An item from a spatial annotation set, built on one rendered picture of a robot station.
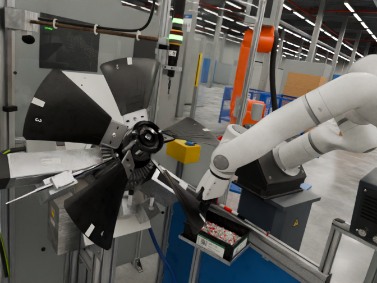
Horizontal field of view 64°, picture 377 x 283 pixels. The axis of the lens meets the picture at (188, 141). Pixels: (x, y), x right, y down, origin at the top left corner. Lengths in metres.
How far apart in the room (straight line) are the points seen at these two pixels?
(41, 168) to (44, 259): 1.06
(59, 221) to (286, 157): 1.03
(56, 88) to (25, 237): 1.09
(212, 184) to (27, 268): 1.32
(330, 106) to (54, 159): 0.82
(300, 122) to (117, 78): 0.67
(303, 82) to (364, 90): 8.18
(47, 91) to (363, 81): 0.85
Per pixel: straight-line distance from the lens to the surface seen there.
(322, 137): 1.39
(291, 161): 1.49
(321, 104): 0.84
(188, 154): 1.51
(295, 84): 9.08
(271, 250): 1.28
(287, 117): 0.85
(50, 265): 2.06
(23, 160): 1.02
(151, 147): 1.00
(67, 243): 1.44
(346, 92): 0.83
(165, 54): 1.06
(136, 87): 1.13
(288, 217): 1.50
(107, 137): 1.03
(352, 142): 1.33
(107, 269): 1.37
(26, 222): 1.86
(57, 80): 0.99
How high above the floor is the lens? 1.48
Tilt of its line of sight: 15 degrees down
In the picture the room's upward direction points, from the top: 9 degrees clockwise
